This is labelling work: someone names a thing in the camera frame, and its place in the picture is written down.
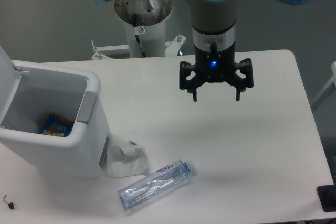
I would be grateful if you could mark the white trash can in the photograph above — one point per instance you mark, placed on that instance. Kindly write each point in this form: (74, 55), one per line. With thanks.
(30, 92)

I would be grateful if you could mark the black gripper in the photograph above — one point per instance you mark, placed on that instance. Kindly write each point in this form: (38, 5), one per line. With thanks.
(219, 67)

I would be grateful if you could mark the clear plastic water bottle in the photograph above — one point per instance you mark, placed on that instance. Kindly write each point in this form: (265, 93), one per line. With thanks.
(163, 180)

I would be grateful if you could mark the black device at table edge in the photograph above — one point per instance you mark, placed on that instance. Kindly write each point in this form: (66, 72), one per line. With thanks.
(326, 195)

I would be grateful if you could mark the white plastic bag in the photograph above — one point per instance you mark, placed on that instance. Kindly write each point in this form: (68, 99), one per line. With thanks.
(125, 158)

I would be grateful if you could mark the white frame at right edge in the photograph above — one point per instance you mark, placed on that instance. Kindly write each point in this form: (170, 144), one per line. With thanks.
(325, 91)

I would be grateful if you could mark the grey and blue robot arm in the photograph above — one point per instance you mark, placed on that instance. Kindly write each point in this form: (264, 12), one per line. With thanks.
(213, 26)

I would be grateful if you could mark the small black metal key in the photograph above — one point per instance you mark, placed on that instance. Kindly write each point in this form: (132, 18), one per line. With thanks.
(11, 205)

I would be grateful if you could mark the blue snack wrapper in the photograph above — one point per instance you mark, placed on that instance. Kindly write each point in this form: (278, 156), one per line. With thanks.
(58, 126)

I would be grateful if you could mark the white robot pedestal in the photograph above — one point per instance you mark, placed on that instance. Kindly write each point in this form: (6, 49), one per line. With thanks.
(145, 27)

